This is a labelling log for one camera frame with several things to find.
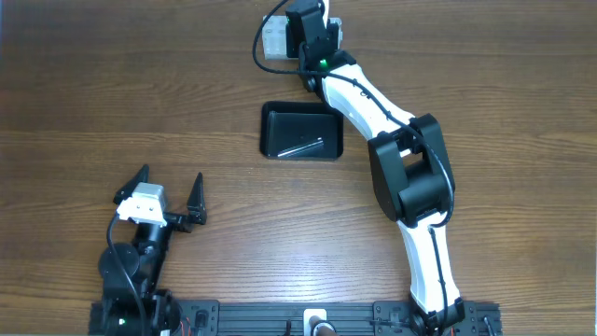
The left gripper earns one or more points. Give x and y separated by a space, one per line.
186 222

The clear test tube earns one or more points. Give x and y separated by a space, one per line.
301 147

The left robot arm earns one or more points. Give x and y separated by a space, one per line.
140 261

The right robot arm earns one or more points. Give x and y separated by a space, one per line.
422 261

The black tray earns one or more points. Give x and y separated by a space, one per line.
303 126

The white test tube rack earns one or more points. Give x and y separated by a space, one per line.
274 42

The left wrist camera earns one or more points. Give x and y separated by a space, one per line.
142 205

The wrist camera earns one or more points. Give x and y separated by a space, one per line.
142 205
325 7

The mounting rail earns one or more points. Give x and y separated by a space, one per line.
261 319

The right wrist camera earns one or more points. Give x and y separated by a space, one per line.
325 7

